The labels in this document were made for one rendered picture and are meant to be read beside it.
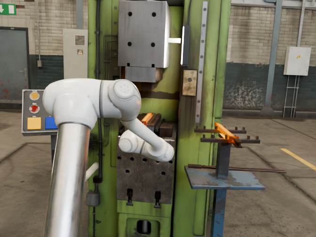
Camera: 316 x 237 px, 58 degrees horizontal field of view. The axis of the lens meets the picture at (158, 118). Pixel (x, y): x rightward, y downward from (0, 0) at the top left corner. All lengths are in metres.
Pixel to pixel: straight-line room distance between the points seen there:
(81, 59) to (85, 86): 6.28
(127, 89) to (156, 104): 1.43
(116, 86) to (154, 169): 1.07
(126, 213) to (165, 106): 0.89
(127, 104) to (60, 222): 0.40
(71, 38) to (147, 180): 5.73
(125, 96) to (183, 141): 1.18
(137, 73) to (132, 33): 0.25
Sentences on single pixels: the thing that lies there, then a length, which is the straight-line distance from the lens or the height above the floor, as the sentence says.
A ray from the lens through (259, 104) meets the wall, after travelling 8.52.
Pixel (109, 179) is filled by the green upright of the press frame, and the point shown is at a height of 0.52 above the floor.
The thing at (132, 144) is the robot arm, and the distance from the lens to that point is 1.44.
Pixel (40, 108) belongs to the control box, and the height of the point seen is 1.09.
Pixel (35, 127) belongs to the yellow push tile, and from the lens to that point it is 1.86.
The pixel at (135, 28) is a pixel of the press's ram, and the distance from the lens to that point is 1.86.
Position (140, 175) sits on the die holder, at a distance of 1.93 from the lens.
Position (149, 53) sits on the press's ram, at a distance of 1.84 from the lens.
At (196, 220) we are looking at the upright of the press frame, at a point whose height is 0.25.
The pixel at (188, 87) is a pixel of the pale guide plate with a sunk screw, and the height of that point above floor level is 1.24.
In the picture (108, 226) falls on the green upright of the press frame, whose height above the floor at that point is 0.13.
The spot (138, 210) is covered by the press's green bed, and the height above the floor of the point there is 0.40.
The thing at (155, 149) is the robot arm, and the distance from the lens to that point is 1.40.
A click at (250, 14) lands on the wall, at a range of 8.37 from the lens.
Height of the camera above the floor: 1.40
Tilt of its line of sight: 11 degrees down
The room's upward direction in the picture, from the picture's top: 2 degrees clockwise
